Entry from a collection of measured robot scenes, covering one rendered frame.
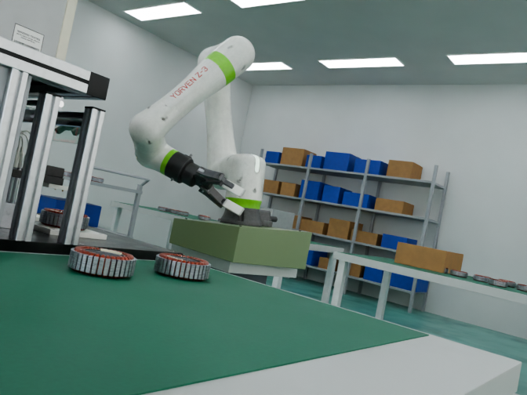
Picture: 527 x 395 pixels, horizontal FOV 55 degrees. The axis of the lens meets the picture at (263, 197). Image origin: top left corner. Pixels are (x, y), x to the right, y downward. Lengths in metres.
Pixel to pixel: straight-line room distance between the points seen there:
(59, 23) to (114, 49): 6.73
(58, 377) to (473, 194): 7.33
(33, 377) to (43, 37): 0.86
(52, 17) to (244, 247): 0.80
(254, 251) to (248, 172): 0.31
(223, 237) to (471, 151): 6.42
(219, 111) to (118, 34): 6.16
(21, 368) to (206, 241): 1.21
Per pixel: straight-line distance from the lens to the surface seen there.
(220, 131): 1.90
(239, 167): 1.75
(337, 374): 0.60
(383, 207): 7.45
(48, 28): 1.20
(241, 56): 1.77
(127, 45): 8.07
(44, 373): 0.45
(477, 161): 7.70
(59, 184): 1.27
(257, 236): 1.57
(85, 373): 0.46
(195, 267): 1.01
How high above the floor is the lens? 0.90
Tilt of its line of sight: 2 degrees up
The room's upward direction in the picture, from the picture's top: 11 degrees clockwise
